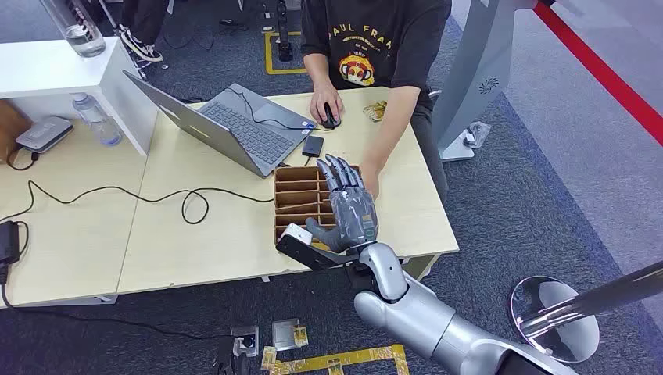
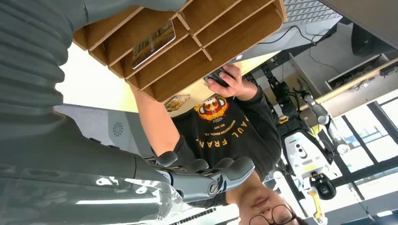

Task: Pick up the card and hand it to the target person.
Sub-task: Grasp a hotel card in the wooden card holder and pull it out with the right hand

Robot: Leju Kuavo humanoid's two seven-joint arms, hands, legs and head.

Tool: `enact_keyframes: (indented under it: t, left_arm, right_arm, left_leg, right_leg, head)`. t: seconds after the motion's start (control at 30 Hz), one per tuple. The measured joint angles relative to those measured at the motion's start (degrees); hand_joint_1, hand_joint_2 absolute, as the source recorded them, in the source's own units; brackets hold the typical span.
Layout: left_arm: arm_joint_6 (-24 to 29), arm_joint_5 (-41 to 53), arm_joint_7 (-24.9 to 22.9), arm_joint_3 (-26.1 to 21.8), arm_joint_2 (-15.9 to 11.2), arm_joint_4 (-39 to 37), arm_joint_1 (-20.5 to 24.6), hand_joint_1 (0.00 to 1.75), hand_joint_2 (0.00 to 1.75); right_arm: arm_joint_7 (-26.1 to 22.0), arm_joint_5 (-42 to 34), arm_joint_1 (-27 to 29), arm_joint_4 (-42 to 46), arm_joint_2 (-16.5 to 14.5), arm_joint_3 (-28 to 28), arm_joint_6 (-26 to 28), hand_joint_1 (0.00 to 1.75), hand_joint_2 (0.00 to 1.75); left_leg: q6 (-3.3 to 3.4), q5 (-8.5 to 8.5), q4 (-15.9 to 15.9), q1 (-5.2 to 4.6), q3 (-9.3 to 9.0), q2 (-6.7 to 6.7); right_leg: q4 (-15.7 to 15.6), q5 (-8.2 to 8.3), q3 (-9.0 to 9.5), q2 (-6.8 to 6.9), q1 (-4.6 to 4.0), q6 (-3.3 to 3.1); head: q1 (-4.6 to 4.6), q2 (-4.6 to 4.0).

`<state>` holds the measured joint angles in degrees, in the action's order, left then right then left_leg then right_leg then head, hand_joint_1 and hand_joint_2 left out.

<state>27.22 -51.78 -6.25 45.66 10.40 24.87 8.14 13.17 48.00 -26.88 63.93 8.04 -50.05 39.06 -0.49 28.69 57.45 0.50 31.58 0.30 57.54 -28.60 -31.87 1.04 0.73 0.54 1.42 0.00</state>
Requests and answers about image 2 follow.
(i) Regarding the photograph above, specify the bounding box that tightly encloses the person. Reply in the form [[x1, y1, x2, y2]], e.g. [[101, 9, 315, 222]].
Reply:
[[130, 63, 308, 225]]

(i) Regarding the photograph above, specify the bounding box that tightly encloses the white humanoid robot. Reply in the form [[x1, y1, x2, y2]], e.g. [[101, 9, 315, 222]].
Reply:
[[261, 63, 351, 225]]

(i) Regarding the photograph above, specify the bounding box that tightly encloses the black mouse cable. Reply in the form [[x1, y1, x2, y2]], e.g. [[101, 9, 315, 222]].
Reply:
[[257, 25, 318, 45]]

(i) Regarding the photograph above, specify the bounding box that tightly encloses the wooden slotted organizer box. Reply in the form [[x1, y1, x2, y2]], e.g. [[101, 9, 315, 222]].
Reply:
[[73, 0, 288, 103]]

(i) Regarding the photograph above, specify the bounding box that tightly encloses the grey laptop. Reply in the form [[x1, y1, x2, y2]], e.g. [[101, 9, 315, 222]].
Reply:
[[228, 0, 343, 64]]

